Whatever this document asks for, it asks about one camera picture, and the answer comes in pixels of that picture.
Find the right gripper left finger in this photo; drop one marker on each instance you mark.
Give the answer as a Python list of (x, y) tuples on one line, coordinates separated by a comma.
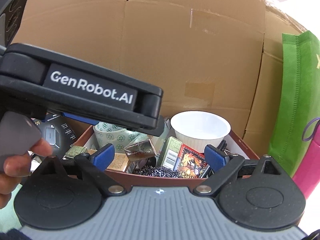
[(93, 169)]

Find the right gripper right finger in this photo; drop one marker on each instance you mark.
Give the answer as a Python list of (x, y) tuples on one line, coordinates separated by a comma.
[(225, 170)]

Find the olive green small box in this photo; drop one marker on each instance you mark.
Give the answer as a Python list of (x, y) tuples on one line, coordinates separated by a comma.
[(74, 151)]

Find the silver long carton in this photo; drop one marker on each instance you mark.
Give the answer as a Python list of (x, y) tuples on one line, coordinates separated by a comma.
[(139, 152)]

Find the person left hand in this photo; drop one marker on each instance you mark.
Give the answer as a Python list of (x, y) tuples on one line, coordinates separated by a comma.
[(18, 166)]

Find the gold brown carton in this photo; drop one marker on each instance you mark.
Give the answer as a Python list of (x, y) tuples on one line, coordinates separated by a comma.
[(120, 163)]

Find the colourful card pack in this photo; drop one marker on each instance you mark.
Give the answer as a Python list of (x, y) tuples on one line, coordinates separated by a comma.
[(190, 163)]

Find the brown storage box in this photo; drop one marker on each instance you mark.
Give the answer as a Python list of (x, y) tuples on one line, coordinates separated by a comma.
[(235, 144)]

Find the white paper cup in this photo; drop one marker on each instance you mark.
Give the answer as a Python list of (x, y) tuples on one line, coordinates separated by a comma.
[(197, 129)]

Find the black charger box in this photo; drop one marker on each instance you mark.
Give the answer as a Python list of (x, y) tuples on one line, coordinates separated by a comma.
[(57, 132)]

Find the black steel scrubber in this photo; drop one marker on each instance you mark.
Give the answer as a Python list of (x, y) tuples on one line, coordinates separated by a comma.
[(160, 171)]

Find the green fabric bag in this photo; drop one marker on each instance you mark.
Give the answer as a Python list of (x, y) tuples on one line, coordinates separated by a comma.
[(299, 99)]

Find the large cardboard box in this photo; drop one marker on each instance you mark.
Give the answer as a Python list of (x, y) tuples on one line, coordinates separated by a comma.
[(220, 56)]

